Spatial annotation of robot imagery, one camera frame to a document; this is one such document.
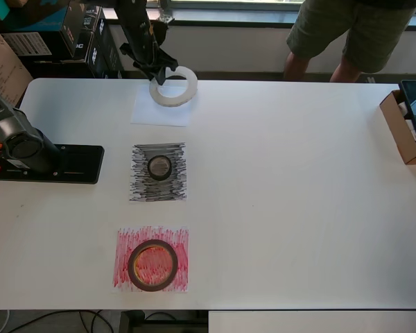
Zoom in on black scribbled paper sheet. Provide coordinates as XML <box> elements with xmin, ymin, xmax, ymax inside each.
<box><xmin>129</xmin><ymin>141</ymin><xmax>188</xmax><ymax>203</ymax></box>

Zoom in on white panel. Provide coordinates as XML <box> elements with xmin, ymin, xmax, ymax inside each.
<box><xmin>207</xmin><ymin>310</ymin><xmax>416</xmax><ymax>333</ymax></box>

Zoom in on black tape roll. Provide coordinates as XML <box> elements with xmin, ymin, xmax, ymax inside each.
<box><xmin>147</xmin><ymin>155</ymin><xmax>173</xmax><ymax>182</ymax></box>

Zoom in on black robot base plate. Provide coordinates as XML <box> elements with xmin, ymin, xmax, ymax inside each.
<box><xmin>0</xmin><ymin>144</ymin><xmax>105</xmax><ymax>185</ymax></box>

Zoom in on open brown cardboard box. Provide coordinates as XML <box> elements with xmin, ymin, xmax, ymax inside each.
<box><xmin>379</xmin><ymin>89</ymin><xmax>416</xmax><ymax>166</ymax></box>

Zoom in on black table frame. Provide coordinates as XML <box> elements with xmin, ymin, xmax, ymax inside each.
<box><xmin>119</xmin><ymin>310</ymin><xmax>209</xmax><ymax>333</ymax></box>

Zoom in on black box white letters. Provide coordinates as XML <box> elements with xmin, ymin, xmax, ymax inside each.
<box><xmin>86</xmin><ymin>3</ymin><xmax>107</xmax><ymax>63</ymax></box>

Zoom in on black box white barcode label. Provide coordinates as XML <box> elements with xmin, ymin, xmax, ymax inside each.
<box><xmin>0</xmin><ymin>31</ymin><xmax>76</xmax><ymax>64</ymax></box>

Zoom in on red scribbled paper sheet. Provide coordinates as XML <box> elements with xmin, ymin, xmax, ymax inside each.
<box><xmin>111</xmin><ymin>225</ymin><xmax>190</xmax><ymax>294</ymax></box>

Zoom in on dark printed box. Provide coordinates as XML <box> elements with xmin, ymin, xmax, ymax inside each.
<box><xmin>98</xmin><ymin>15</ymin><xmax>125</xmax><ymax>79</ymax></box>

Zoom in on white tape roll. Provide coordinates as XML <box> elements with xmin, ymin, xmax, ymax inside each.
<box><xmin>148</xmin><ymin>65</ymin><xmax>198</xmax><ymax>108</ymax></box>

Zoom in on black floor cable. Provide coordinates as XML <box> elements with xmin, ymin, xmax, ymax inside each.
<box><xmin>6</xmin><ymin>309</ymin><xmax>108</xmax><ymax>333</ymax></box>

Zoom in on black box teal print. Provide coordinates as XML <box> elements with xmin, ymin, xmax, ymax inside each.
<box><xmin>6</xmin><ymin>0</ymin><xmax>91</xmax><ymax>60</ymax></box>

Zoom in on blank white paper sheet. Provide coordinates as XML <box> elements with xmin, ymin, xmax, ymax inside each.
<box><xmin>130</xmin><ymin>86</ymin><xmax>191</xmax><ymax>128</ymax></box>

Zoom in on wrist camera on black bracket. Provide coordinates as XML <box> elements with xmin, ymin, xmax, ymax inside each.
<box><xmin>148</xmin><ymin>12</ymin><xmax>176</xmax><ymax>46</ymax></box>

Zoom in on red 3M tape roll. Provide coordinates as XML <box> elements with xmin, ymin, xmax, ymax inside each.
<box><xmin>127</xmin><ymin>239</ymin><xmax>179</xmax><ymax>292</ymax></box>

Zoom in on tall GX760A cardboard box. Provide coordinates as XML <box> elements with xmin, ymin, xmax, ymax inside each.
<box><xmin>0</xmin><ymin>15</ymin><xmax>35</xmax><ymax>108</ymax></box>

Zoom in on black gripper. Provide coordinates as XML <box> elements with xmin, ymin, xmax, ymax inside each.
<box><xmin>119</xmin><ymin>37</ymin><xmax>180</xmax><ymax>86</ymax></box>

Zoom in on person in dark shirt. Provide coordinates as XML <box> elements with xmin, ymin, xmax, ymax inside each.
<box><xmin>283</xmin><ymin>0</ymin><xmax>416</xmax><ymax>83</ymax></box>

